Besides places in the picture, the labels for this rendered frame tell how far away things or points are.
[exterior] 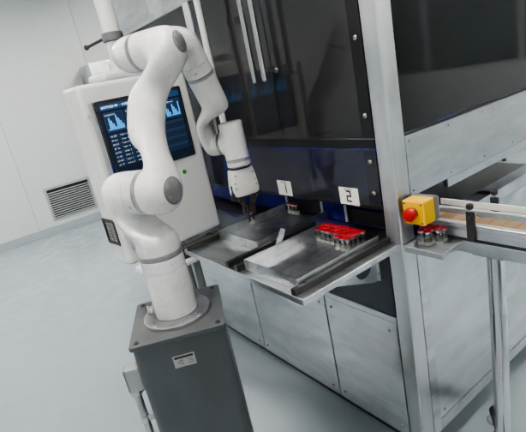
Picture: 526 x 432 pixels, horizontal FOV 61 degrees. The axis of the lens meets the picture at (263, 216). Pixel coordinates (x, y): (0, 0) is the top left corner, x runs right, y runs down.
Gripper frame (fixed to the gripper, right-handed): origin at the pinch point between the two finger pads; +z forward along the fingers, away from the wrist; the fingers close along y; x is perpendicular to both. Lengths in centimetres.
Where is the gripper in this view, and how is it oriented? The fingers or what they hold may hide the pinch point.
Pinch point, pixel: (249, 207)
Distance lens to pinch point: 162.6
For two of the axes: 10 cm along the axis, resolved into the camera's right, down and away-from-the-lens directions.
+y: -8.5, 3.0, -4.4
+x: 4.9, 1.1, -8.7
